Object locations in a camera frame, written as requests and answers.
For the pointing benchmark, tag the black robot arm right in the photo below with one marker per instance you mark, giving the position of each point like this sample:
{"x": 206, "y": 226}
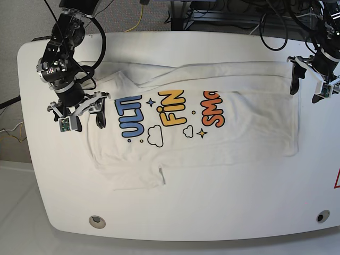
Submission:
{"x": 65, "y": 75}

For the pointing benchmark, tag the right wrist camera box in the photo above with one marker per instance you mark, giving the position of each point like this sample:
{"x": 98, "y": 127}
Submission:
{"x": 65, "y": 124}

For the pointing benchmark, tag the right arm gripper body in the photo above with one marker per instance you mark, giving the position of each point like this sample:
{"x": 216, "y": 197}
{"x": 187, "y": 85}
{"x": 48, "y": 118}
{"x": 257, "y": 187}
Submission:
{"x": 75, "y": 102}

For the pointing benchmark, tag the table cable grommet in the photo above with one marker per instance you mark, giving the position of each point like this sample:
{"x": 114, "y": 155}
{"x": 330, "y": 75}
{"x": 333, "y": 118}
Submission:
{"x": 323, "y": 216}
{"x": 97, "y": 222}

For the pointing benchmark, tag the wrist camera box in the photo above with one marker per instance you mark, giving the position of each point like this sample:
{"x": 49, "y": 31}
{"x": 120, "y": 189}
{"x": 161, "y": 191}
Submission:
{"x": 65, "y": 124}
{"x": 326, "y": 91}

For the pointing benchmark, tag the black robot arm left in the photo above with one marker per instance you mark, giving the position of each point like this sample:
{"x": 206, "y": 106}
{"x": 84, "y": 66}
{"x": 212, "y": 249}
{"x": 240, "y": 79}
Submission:
{"x": 325, "y": 35}

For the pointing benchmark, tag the white printed T-shirt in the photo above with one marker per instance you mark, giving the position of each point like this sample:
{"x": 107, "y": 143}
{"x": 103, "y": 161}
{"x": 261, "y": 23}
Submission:
{"x": 197, "y": 115}

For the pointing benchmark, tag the left table cable grommet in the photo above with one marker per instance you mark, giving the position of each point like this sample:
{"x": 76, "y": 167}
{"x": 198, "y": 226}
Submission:
{"x": 97, "y": 222}

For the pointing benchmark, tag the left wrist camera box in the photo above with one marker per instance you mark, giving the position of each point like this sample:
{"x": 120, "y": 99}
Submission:
{"x": 326, "y": 91}

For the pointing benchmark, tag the black table base frame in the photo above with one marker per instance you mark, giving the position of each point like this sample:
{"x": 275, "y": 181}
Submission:
{"x": 228, "y": 16}

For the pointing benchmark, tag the right table cable grommet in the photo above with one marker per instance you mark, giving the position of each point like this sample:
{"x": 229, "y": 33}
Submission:
{"x": 323, "y": 216}

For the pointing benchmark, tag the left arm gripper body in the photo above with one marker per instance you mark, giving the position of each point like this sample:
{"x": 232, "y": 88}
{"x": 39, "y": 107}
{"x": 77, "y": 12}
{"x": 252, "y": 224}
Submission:
{"x": 321, "y": 66}

